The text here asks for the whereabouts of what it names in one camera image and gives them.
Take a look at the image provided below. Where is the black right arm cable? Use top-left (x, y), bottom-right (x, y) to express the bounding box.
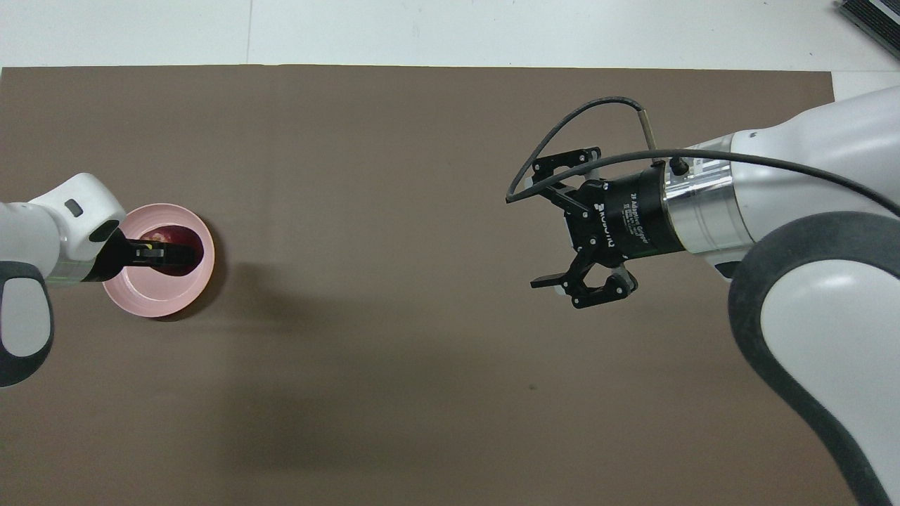
top-left (505, 97), bottom-right (900, 215)

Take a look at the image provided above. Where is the pink plate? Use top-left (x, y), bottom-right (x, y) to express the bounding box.
top-left (102, 203), bottom-right (215, 318)

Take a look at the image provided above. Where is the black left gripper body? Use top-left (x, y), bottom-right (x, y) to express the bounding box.
top-left (90, 228), bottom-right (134, 282)

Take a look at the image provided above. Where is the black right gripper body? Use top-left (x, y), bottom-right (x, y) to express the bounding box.
top-left (566, 169), bottom-right (686, 273)

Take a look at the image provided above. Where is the dark red apple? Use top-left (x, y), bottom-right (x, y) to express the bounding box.
top-left (144, 225), bottom-right (205, 276)

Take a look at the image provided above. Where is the brown table mat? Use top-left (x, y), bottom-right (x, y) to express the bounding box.
top-left (0, 65), bottom-right (869, 506)

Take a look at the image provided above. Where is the dark grey slatted object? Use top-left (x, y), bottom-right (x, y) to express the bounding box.
top-left (835, 0), bottom-right (900, 44)

